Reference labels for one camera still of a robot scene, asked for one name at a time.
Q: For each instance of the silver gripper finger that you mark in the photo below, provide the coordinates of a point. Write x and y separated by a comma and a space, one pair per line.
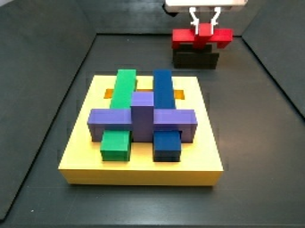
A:
195, 20
217, 13

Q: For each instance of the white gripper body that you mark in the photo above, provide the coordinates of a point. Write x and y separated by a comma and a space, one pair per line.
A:
204, 5

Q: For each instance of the red three-legged block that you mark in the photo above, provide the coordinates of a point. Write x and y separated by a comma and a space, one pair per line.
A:
201, 37

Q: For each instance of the yellow wooden base board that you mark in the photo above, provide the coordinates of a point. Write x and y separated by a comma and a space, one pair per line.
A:
200, 165

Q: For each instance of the purple cross block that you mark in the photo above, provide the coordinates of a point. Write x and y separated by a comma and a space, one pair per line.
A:
142, 119

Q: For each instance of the dark blue bar block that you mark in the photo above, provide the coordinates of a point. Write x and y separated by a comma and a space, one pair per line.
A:
167, 139

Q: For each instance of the green bar block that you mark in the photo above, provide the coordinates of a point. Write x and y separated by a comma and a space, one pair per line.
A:
117, 140

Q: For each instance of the black angle bracket stand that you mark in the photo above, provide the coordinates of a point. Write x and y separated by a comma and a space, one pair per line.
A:
189, 58

